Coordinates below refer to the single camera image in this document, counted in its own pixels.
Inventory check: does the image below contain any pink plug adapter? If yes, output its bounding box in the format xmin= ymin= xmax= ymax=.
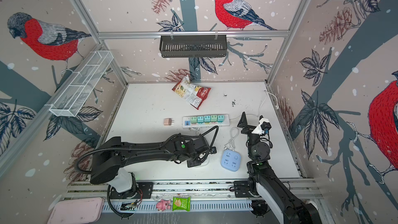
xmin=163 ymin=118 xmax=174 ymax=126

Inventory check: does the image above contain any pink tray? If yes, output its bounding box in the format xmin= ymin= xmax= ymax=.
xmin=47 ymin=198 xmax=104 ymax=224

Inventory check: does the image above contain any green plug adapter front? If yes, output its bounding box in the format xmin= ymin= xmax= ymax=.
xmin=190 ymin=117 xmax=198 ymax=124

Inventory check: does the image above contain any red white chips bag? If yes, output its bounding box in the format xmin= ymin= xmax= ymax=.
xmin=172 ymin=75 xmax=211 ymax=110

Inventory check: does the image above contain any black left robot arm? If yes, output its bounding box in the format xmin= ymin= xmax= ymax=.
xmin=74 ymin=125 xmax=219 ymax=196

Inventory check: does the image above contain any light green plug adapter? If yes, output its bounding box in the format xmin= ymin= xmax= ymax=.
xmin=210 ymin=115 xmax=218 ymax=122

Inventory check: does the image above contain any white multicolour power strip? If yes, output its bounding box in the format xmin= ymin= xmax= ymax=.
xmin=182 ymin=114 xmax=230 ymax=129

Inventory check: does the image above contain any blue square power socket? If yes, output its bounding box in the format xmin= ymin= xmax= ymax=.
xmin=221 ymin=149 xmax=241 ymax=172

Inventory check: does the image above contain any green snack packet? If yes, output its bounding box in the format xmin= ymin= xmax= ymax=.
xmin=172 ymin=197 xmax=191 ymax=212

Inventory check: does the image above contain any white wire mesh shelf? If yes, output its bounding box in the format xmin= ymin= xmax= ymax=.
xmin=49 ymin=50 xmax=114 ymax=117

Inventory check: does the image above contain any power strip white cable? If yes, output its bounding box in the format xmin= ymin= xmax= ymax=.
xmin=229 ymin=90 xmax=280 ymax=121

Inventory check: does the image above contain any blue socket white cable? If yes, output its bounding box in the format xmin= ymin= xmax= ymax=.
xmin=223 ymin=127 xmax=240 ymax=150

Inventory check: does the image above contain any black hanging wire basket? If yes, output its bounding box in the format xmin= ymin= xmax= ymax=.
xmin=159 ymin=35 xmax=228 ymax=58

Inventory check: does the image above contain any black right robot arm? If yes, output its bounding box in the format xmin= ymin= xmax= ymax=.
xmin=237 ymin=113 xmax=321 ymax=224

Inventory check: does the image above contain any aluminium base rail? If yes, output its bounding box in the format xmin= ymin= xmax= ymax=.
xmin=61 ymin=178 xmax=323 ymax=213

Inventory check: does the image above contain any pink toy pig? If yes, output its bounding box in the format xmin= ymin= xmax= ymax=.
xmin=156 ymin=199 xmax=172 ymax=212

